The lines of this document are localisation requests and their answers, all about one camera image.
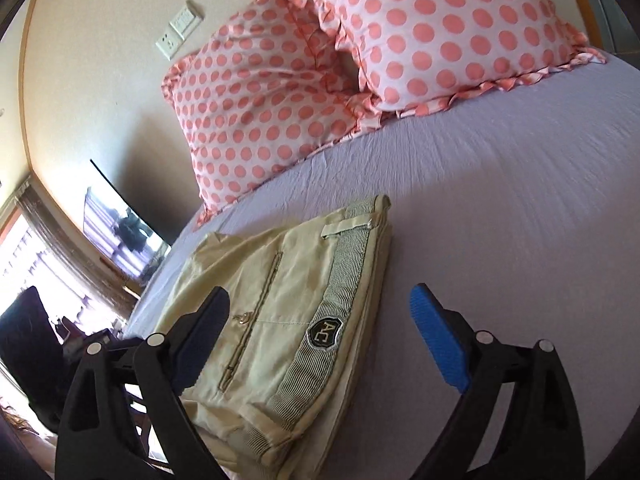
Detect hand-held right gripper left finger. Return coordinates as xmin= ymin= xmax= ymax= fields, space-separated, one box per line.
xmin=54 ymin=286 xmax=232 ymax=480

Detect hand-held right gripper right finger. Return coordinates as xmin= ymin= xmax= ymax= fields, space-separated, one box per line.
xmin=409 ymin=283 xmax=586 ymax=480

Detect beige pants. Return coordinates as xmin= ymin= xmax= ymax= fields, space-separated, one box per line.
xmin=150 ymin=195 xmax=393 ymax=472

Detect bed with lavender sheet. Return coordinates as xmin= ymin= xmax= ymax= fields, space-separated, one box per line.
xmin=122 ymin=45 xmax=640 ymax=480

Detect black office chair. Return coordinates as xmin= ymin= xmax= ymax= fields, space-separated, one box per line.
xmin=0 ymin=286 xmax=68 ymax=433

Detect pink polka dot pillow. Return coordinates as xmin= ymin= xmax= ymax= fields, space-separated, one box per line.
xmin=161 ymin=0 xmax=383 ymax=226
xmin=295 ymin=0 xmax=608 ymax=117

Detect white wall socket plate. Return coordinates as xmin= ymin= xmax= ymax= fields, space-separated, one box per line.
xmin=155 ymin=29 xmax=182 ymax=60

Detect white wall switch plate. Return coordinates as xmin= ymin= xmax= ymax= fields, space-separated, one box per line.
xmin=169 ymin=0 xmax=203 ymax=40

